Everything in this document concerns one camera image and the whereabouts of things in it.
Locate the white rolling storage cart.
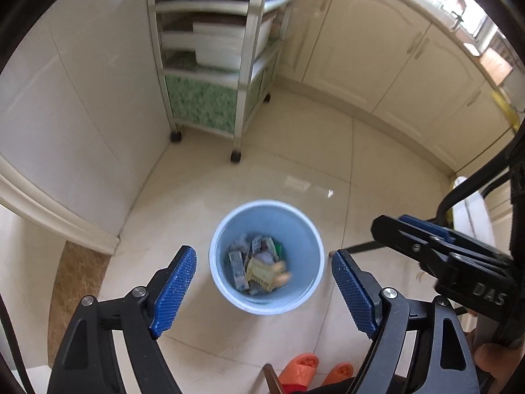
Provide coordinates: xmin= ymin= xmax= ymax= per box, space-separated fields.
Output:
xmin=146 ymin=0 xmax=297 ymax=164

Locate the orange slipper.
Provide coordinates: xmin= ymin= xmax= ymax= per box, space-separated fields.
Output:
xmin=279 ymin=353 xmax=321 ymax=394
xmin=322 ymin=362 xmax=354 ymax=386

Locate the brown wooden stick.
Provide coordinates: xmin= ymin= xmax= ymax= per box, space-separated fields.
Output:
xmin=262 ymin=363 xmax=284 ymax=394

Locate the white red printed packet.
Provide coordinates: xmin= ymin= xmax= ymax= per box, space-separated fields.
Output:
xmin=249 ymin=235 xmax=276 ymax=260

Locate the white barcode wrapper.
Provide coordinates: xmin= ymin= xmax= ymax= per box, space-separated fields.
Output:
xmin=228 ymin=250 xmax=247 ymax=291

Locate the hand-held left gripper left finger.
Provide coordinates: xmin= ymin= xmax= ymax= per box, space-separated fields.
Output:
xmin=47 ymin=245 xmax=198 ymax=394

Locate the blue plastic trash bin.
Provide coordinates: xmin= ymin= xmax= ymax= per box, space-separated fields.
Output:
xmin=209 ymin=200 xmax=325 ymax=317

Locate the wooden cutting board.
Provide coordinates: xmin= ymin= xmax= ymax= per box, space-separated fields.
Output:
xmin=479 ymin=47 xmax=514 ymax=87

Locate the brown food lump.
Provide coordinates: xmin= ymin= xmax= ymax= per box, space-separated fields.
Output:
xmin=271 ymin=259 xmax=293 ymax=289

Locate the kitchen window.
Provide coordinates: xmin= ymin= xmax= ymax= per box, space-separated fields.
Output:
xmin=441 ymin=0 xmax=499 ymax=46

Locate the yellow stick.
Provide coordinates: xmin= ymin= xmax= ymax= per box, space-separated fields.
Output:
xmin=490 ymin=86 xmax=521 ymax=134

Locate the person's right hand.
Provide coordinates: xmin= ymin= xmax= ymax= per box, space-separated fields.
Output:
xmin=476 ymin=342 xmax=525 ymax=378

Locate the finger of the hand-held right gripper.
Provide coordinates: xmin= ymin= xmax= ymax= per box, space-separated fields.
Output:
xmin=400 ymin=214 xmax=513 ymax=261
xmin=370 ymin=214 xmax=460 ymax=282

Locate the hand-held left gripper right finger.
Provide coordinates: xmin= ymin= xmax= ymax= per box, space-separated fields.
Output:
xmin=330 ymin=250 xmax=480 ymax=394

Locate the yellow packet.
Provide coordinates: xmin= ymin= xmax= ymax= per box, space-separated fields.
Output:
xmin=245 ymin=256 xmax=280 ymax=293

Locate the black cable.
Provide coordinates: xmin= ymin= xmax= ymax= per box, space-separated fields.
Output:
xmin=435 ymin=148 xmax=513 ymax=230

